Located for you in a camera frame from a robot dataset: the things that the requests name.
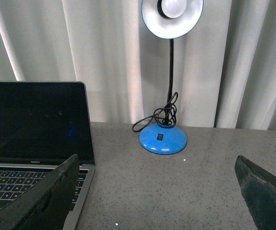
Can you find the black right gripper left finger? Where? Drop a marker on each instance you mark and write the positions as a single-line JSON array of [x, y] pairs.
[[46, 205]]

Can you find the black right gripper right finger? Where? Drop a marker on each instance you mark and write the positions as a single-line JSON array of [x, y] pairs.
[[258, 188]]

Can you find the silver laptop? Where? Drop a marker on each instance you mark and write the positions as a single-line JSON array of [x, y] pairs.
[[42, 124]]

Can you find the white curtain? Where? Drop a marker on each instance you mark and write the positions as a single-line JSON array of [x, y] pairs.
[[224, 69]]

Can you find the blue desk lamp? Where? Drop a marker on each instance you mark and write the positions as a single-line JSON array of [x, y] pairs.
[[167, 19]]

